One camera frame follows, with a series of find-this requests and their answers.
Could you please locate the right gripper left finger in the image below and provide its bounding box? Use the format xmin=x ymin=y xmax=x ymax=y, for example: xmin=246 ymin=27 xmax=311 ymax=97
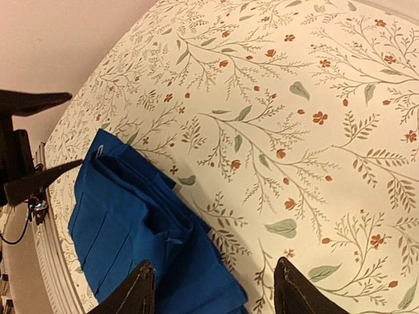
xmin=90 ymin=260 xmax=156 ymax=314

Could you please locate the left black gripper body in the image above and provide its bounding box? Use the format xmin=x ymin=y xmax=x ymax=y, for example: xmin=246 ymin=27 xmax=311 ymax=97
xmin=1 ymin=113 xmax=35 ymax=206

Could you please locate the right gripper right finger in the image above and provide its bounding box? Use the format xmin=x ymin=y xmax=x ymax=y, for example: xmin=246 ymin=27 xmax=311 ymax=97
xmin=274 ymin=257 xmax=348 ymax=314

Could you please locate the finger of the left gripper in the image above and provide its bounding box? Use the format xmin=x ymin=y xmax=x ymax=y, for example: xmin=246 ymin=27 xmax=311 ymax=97
xmin=4 ymin=160 xmax=83 ymax=206
xmin=1 ymin=90 xmax=72 ymax=116

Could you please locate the blue pleated skirt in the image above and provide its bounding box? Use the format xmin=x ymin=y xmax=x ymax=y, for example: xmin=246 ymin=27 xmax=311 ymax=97
xmin=68 ymin=130 xmax=248 ymax=313

